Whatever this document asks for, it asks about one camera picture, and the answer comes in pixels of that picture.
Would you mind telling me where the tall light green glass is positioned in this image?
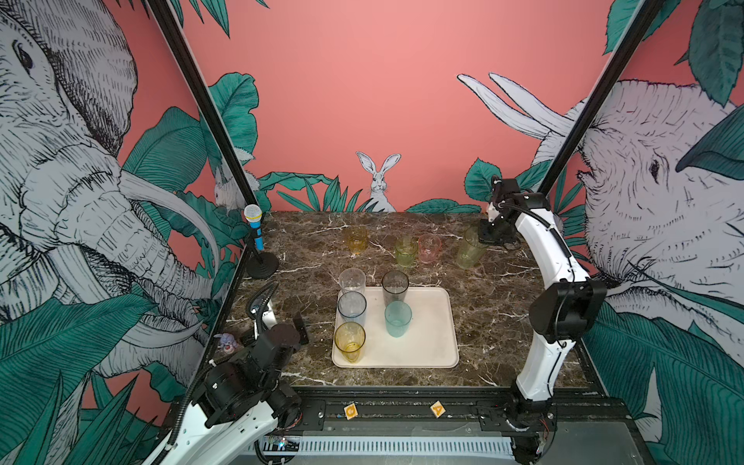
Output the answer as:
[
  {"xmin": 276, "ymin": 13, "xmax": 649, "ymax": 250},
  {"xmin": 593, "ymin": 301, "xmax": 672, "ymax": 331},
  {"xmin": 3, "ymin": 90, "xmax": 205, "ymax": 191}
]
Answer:
[{"xmin": 455, "ymin": 226, "xmax": 488, "ymax": 269}]

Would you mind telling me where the blue grey plastic glass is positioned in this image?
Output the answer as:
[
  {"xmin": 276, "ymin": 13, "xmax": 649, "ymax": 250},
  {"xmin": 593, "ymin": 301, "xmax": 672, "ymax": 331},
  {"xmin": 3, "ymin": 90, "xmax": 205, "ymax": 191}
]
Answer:
[{"xmin": 336, "ymin": 291, "xmax": 367, "ymax": 326}]

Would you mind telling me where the black frame post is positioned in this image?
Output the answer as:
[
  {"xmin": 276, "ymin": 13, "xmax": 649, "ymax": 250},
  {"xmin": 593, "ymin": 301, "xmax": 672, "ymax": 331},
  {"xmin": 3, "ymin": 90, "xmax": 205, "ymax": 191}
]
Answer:
[
  {"xmin": 538, "ymin": 0, "xmax": 665, "ymax": 197},
  {"xmin": 146, "ymin": 0, "xmax": 258, "ymax": 205}
]

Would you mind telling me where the left black frame post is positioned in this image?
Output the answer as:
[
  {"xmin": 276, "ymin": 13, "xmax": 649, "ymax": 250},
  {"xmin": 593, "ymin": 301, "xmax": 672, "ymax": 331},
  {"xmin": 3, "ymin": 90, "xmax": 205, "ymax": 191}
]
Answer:
[{"xmin": 146, "ymin": 0, "xmax": 258, "ymax": 205}]

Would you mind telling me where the pink plastic glass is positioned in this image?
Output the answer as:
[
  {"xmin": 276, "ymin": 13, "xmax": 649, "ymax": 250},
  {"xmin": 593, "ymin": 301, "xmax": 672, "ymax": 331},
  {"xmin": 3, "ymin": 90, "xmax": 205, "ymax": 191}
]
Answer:
[{"xmin": 418, "ymin": 234, "xmax": 442, "ymax": 264}]

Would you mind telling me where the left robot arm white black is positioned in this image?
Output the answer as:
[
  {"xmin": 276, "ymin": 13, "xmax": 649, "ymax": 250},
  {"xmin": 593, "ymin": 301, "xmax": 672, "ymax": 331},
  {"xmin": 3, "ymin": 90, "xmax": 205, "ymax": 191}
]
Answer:
[{"xmin": 145, "ymin": 313, "xmax": 309, "ymax": 464}]

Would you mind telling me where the toy microphone on stand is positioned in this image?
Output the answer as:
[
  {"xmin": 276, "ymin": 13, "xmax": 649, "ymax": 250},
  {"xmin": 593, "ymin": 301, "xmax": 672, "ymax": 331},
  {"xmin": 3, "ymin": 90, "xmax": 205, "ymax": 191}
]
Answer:
[{"xmin": 243, "ymin": 203, "xmax": 279, "ymax": 279}]

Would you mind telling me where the wooden letter block left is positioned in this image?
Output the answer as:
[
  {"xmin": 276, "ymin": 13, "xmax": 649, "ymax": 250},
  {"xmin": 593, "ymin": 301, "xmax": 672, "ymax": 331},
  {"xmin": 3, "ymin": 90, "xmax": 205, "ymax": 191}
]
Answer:
[{"xmin": 344, "ymin": 403, "xmax": 358, "ymax": 420}]

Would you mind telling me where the green plastic glass short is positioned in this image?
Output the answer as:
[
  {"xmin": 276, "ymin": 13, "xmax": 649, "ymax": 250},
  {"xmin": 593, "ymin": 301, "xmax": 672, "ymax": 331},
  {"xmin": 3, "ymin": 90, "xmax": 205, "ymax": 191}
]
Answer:
[{"xmin": 394, "ymin": 236, "xmax": 419, "ymax": 267}]

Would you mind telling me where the right black frame post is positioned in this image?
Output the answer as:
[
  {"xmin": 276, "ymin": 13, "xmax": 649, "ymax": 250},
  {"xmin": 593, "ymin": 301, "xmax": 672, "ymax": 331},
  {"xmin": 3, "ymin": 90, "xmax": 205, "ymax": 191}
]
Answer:
[{"xmin": 538, "ymin": 0, "xmax": 665, "ymax": 197}]

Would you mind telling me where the beige square tray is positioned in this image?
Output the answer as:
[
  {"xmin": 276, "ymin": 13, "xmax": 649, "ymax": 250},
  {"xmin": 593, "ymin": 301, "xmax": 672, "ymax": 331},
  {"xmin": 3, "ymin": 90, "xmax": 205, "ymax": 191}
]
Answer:
[{"xmin": 331, "ymin": 287, "xmax": 459, "ymax": 368}]

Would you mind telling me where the dark brown plastic glass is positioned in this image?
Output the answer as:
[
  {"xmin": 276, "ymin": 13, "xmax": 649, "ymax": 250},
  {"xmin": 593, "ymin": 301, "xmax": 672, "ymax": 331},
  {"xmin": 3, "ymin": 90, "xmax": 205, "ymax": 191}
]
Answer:
[{"xmin": 382, "ymin": 270, "xmax": 409, "ymax": 305}]

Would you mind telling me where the black front rail base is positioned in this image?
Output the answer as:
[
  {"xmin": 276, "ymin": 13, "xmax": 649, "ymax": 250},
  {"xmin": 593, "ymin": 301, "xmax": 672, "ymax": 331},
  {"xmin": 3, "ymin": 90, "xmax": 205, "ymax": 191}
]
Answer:
[{"xmin": 292, "ymin": 387, "xmax": 632, "ymax": 432}]

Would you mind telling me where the teal frosted glass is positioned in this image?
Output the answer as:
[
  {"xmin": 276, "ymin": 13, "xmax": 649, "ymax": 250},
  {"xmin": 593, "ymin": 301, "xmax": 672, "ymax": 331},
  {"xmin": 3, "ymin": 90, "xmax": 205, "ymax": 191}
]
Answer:
[{"xmin": 385, "ymin": 300, "xmax": 413, "ymax": 338}]

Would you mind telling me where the yellow plastic glass front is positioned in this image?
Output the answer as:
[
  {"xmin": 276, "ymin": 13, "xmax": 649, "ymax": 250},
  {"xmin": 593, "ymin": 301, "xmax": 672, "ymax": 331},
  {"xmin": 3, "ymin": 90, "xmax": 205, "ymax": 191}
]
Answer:
[{"xmin": 344, "ymin": 226, "xmax": 368, "ymax": 255}]

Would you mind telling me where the wooden letter block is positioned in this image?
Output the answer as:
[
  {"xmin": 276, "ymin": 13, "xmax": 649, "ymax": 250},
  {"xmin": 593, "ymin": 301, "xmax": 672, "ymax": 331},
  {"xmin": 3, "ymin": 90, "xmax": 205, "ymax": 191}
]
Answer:
[
  {"xmin": 344, "ymin": 403, "xmax": 358, "ymax": 420},
  {"xmin": 430, "ymin": 400, "xmax": 446, "ymax": 419}
]

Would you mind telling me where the wooden letter block right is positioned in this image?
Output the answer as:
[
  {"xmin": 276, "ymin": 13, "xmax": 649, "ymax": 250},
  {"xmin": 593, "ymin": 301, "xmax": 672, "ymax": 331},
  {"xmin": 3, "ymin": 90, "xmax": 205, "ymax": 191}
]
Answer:
[{"xmin": 430, "ymin": 400, "xmax": 446, "ymax": 419}]

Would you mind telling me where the white ribbed vent strip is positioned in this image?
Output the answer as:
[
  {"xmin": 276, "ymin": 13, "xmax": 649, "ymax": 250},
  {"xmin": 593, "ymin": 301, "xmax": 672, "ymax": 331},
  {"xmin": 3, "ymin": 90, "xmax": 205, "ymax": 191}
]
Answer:
[{"xmin": 255, "ymin": 435, "xmax": 515, "ymax": 460}]

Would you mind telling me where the clear plastic glass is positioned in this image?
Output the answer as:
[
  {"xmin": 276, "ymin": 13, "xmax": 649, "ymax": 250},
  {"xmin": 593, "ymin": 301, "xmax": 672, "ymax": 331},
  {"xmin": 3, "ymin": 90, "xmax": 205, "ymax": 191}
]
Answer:
[{"xmin": 338, "ymin": 267, "xmax": 366, "ymax": 294}]

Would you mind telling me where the amber plastic glass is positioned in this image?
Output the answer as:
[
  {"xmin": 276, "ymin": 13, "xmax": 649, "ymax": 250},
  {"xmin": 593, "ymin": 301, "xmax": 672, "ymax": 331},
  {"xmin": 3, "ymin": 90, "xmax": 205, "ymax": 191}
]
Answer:
[{"xmin": 334, "ymin": 322, "xmax": 366, "ymax": 363}]

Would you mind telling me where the small purple toy figure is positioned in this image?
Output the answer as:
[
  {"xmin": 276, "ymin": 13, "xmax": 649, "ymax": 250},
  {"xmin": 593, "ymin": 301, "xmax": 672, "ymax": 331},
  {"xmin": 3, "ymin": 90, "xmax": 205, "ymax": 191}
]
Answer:
[{"xmin": 214, "ymin": 333, "xmax": 242, "ymax": 355}]

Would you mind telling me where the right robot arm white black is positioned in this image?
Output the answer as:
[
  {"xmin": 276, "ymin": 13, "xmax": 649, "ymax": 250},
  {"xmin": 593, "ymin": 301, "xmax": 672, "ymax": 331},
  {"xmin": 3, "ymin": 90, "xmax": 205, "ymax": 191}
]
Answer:
[{"xmin": 479, "ymin": 176, "xmax": 606, "ymax": 431}]

